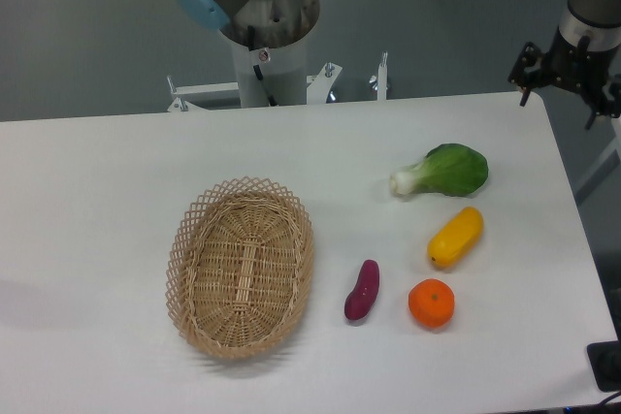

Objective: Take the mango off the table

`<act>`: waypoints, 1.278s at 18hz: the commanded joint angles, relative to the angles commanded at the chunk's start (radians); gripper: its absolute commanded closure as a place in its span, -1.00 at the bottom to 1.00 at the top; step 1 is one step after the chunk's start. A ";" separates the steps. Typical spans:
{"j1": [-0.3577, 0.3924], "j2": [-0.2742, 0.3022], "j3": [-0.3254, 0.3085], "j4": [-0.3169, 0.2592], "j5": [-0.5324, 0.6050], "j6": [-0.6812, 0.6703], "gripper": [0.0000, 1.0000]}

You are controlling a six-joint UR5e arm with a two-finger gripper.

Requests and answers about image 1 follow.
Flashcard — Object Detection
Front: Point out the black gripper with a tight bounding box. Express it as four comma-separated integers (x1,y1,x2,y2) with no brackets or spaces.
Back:
507,32,620,130

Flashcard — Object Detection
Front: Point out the yellow mango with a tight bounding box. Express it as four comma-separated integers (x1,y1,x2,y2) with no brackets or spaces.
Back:
427,207,484,269

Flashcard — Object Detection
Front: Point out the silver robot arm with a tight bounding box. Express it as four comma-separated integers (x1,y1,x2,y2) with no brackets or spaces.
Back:
176,0,620,118

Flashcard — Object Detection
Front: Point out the green bok choy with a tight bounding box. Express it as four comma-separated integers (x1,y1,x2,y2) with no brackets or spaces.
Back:
389,143,489,197

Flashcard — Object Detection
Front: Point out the orange tangerine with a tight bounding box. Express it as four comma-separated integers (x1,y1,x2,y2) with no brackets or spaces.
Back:
408,278,455,329

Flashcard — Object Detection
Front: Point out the black device at table edge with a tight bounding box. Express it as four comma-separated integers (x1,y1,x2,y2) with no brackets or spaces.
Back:
586,340,620,393

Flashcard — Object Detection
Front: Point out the purple sweet potato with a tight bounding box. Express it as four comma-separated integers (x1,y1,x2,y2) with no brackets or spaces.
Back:
343,260,380,321

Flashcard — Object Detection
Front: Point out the oval wicker basket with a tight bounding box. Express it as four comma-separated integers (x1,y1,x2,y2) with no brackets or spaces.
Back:
165,176,314,360

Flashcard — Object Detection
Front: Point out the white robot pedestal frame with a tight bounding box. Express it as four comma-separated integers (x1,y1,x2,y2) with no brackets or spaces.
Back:
166,0,392,112

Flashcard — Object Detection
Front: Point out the black cable on pedestal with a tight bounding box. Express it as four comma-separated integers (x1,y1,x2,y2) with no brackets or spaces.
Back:
246,25,278,108

